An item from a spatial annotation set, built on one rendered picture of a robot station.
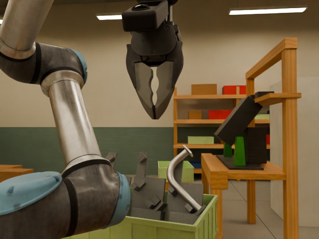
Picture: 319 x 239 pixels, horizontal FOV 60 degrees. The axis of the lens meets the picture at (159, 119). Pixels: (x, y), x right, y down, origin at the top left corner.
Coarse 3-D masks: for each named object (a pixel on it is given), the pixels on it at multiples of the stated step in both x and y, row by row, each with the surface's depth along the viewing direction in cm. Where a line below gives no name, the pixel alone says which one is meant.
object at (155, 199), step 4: (140, 180) 122; (132, 184) 119; (136, 184) 120; (140, 184) 121; (144, 184) 122; (132, 188) 118; (136, 188) 119; (140, 188) 122; (156, 196) 117; (148, 200) 114; (152, 200) 117; (156, 200) 117; (160, 200) 117; (148, 204) 113; (152, 204) 113; (156, 204) 116; (152, 208) 116
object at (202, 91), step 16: (176, 96) 654; (192, 96) 650; (208, 96) 647; (224, 96) 643; (240, 96) 640; (176, 112) 657; (192, 112) 661; (224, 112) 651; (176, 128) 656; (176, 144) 655; (192, 144) 652; (208, 144) 649
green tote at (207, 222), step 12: (204, 204) 125; (216, 204) 122; (204, 216) 96; (216, 216) 122; (108, 228) 96; (120, 228) 95; (132, 228) 93; (144, 228) 92; (156, 228) 90; (168, 228) 88; (180, 228) 87; (192, 228) 85; (204, 228) 97; (216, 228) 122
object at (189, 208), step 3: (171, 186) 113; (168, 189) 113; (171, 189) 113; (174, 189) 112; (171, 192) 112; (174, 192) 113; (174, 195) 115; (186, 204) 108; (186, 207) 107; (189, 207) 107; (189, 210) 106; (192, 210) 107; (192, 213) 110
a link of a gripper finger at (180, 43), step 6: (180, 42) 42; (174, 48) 42; (180, 48) 42; (168, 54) 43; (174, 54) 42; (180, 54) 42; (168, 60) 43; (174, 60) 42; (180, 60) 42; (174, 66) 42; (180, 66) 42; (174, 72) 42; (180, 72) 43; (174, 78) 42; (174, 84) 42
